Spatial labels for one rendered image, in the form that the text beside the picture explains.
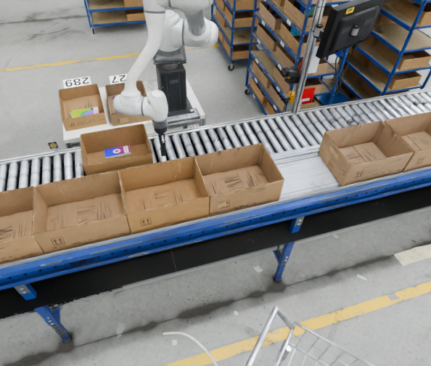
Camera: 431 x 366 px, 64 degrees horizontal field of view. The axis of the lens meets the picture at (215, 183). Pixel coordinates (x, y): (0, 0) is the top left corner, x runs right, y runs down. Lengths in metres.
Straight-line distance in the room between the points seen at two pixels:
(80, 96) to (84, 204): 1.20
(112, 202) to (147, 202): 0.18
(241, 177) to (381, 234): 1.53
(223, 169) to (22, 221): 1.06
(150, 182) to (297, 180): 0.82
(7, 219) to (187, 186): 0.91
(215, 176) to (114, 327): 1.21
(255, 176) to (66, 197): 1.01
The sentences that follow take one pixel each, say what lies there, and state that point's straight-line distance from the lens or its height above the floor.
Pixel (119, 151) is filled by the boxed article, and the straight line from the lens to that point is 2.32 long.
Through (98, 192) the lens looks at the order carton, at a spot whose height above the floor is 0.92.
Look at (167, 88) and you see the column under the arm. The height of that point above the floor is 0.96.
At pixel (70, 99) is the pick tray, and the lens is 2.91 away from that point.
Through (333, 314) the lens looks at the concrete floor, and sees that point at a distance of 2.62.
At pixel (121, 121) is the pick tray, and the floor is 0.78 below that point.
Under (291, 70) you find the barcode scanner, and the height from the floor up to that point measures 1.09.
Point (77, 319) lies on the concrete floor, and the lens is 2.59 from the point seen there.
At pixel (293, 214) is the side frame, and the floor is 0.79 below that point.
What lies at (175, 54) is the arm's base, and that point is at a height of 1.19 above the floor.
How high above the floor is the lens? 2.30
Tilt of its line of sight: 48 degrees down
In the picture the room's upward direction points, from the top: 3 degrees clockwise
